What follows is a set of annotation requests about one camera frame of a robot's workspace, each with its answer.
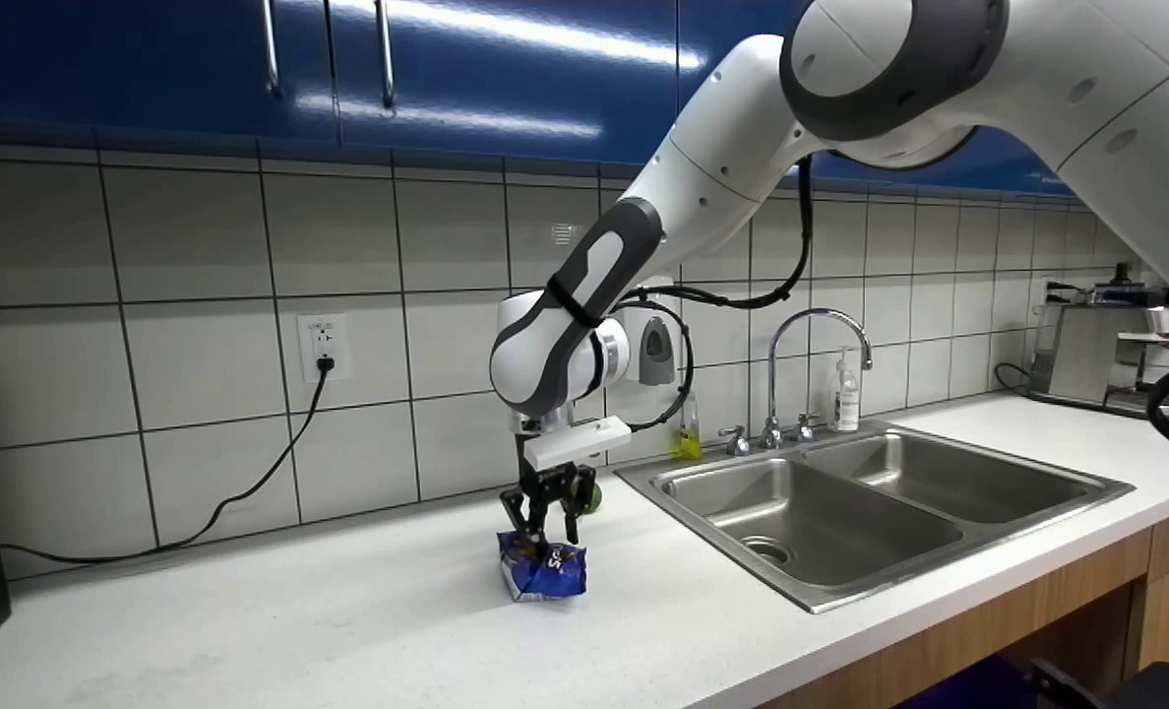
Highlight white wall outlet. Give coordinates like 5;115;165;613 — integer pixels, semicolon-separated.
300;317;351;381

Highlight green lime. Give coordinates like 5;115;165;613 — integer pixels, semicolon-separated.
582;481;603;515

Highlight chrome kitchen faucet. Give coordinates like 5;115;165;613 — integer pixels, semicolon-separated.
716;305;876;459

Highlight blue Doritos snack packet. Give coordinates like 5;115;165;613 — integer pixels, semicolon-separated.
495;533;586;599

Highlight black power cable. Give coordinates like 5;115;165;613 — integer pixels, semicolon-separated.
0;351;337;570

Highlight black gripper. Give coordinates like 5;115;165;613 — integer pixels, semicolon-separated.
501;466;592;545

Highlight blue upper cabinets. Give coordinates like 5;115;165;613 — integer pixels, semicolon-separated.
0;0;1069;201

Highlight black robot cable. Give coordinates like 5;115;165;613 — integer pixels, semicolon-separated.
592;153;818;438

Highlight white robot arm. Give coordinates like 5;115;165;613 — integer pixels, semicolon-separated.
486;0;1169;501

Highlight white wall soap dispenser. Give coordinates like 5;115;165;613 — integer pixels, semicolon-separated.
620;313;675;385

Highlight stainless steel double sink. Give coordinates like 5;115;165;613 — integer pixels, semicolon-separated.
624;424;1129;613

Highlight yellow green sponge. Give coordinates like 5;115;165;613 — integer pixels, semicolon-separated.
669;399;705;466

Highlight white soap bottle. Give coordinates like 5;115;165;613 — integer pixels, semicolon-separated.
833;360;860;432

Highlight wooden lower cabinet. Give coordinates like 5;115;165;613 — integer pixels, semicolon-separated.
763;515;1169;709

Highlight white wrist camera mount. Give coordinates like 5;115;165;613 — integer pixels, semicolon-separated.
522;418;632;472

